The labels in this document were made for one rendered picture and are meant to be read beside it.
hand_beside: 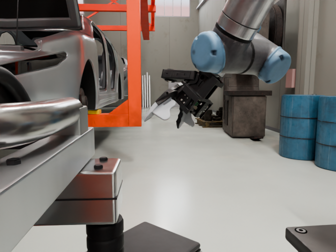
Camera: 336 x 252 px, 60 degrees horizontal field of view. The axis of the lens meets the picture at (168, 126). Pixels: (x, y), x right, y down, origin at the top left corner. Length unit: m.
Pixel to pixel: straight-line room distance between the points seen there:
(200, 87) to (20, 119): 0.60
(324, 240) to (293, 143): 4.02
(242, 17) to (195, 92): 0.27
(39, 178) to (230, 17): 0.44
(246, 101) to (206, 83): 5.18
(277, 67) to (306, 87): 5.17
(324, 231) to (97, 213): 0.33
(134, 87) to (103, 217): 3.41
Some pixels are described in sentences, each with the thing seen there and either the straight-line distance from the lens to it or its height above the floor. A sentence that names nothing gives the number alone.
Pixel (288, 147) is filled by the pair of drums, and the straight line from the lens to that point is 4.51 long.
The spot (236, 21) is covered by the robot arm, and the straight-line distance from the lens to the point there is 0.54.
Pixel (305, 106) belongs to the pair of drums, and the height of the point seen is 0.75.
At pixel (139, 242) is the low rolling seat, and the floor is 0.34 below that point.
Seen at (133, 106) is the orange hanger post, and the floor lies 0.77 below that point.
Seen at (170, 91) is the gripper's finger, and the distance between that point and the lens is 0.74.
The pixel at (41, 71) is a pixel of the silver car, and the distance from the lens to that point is 2.67.
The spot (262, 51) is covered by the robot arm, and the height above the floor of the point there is 1.09.
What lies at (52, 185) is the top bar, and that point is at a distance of 0.20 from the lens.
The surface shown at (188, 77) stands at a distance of 0.76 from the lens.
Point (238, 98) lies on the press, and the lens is 5.86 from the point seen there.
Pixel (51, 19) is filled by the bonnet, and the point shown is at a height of 1.76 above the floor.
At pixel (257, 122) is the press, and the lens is 6.00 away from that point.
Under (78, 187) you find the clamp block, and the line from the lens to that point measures 0.27.
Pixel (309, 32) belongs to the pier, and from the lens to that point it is 5.89.
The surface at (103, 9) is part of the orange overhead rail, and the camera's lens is 9.34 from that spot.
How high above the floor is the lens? 1.02
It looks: 8 degrees down
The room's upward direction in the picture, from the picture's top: straight up
